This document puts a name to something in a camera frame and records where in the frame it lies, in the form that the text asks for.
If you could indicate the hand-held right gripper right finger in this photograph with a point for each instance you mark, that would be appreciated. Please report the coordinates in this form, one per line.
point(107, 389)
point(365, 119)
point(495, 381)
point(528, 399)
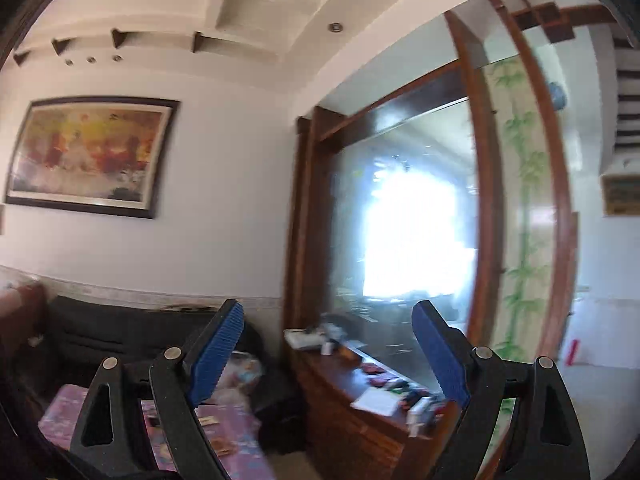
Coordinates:
point(440, 355)

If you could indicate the framed wall painting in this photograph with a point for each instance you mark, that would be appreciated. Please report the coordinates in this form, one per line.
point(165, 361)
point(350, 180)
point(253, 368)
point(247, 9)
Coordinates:
point(90, 155)

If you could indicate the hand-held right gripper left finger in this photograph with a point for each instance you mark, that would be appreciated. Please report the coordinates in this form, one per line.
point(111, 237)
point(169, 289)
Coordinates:
point(215, 355)

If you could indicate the bamboo print glass panel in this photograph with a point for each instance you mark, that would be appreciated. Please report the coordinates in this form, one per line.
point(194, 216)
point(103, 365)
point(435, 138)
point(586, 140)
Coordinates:
point(520, 200)

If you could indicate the clear plastic bag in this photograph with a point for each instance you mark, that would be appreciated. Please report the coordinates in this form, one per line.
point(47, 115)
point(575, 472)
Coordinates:
point(245, 375)

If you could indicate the white paper sheet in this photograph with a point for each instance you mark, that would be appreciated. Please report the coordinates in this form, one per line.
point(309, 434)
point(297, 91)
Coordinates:
point(375, 402)

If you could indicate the white flat box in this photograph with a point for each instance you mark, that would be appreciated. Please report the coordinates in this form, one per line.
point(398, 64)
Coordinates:
point(302, 340)

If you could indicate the small framed picture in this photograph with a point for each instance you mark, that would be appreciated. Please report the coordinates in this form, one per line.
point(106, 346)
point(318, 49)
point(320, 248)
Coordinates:
point(622, 195)

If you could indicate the red-brown armchair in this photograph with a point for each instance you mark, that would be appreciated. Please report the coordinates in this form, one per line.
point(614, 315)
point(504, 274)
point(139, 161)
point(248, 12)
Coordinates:
point(20, 305)

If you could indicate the wooden display cabinet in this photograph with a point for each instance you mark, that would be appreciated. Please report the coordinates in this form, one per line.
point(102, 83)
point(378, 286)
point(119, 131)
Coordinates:
point(350, 435)

